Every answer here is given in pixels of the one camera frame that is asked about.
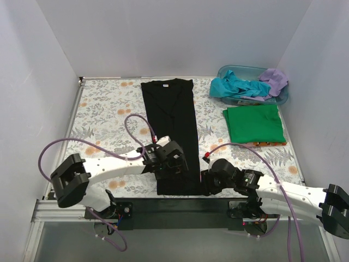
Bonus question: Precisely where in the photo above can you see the black t shirt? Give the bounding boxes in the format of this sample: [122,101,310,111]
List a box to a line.
[141,79,202,196]

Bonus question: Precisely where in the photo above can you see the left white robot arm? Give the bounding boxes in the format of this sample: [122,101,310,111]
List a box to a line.
[51,136,188,218]

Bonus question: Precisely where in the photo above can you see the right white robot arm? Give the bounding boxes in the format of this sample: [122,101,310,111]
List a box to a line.
[201,158,348,239]

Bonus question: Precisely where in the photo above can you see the orange patterned folded cloth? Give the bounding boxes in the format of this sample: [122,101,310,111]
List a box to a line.
[245,142,287,147]

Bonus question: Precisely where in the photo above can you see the folded green t shirt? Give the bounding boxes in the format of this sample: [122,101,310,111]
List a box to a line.
[222,105,286,144]

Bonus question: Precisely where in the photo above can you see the floral table mat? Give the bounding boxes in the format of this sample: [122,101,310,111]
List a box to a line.
[65,78,303,184]

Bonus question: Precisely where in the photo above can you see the teal t shirt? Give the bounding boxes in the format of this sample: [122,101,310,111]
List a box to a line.
[209,70,271,98]

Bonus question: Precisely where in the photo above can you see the teal plastic basket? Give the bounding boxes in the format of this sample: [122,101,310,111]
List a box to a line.
[217,65,288,106]

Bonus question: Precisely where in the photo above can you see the lavender t shirt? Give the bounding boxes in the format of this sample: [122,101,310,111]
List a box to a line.
[242,68,288,101]

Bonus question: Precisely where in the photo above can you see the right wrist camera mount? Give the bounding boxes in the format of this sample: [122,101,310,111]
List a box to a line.
[202,152,218,170]

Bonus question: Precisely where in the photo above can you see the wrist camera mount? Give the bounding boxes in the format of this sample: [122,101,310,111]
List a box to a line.
[152,135,171,147]
[202,152,218,170]

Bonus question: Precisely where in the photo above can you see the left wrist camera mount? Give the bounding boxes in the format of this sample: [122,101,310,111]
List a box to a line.
[152,135,171,147]

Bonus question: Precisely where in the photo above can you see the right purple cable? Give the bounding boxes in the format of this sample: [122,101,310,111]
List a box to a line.
[207,142,306,262]

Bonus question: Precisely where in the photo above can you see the purple cable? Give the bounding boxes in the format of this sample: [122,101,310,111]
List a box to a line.
[207,142,306,262]
[38,114,159,252]

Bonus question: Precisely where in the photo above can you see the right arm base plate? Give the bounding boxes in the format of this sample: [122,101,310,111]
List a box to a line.
[227,201,267,219]

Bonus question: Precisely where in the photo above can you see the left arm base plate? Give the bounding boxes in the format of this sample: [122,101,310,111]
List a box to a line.
[84,201,133,220]

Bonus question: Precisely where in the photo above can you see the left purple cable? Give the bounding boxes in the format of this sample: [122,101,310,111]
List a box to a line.
[38,114,159,252]

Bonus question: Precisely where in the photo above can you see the aluminium front rail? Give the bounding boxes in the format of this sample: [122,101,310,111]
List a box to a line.
[30,198,327,223]

